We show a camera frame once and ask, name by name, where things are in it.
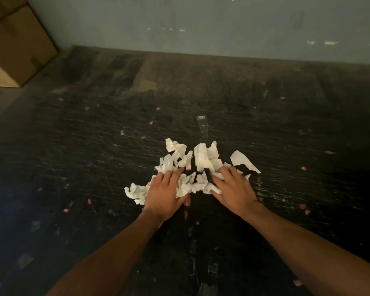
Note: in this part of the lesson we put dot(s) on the person's right hand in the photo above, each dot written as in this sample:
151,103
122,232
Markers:
237,194

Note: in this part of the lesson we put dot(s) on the person's left hand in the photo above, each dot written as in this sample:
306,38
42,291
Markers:
163,198

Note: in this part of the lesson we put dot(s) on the person's left middle finger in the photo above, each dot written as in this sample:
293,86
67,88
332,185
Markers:
169,178

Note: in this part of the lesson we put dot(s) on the person's left little finger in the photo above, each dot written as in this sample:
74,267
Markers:
151,185

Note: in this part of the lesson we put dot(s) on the person's left thumb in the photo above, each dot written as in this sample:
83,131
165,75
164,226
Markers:
182,197

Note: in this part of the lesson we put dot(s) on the person's right thumb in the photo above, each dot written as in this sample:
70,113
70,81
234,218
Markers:
217,197

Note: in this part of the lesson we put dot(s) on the pile of white paper scraps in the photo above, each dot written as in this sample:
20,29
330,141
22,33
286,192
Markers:
203,160

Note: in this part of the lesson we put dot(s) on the person's right forearm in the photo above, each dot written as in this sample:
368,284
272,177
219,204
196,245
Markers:
311,252

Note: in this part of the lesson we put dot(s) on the person's left forearm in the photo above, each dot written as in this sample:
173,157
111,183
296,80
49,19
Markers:
111,262

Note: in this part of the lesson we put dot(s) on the small white tape scrap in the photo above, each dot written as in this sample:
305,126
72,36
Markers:
200,117

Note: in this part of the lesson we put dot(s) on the brown cardboard box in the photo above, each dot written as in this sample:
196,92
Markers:
15,43

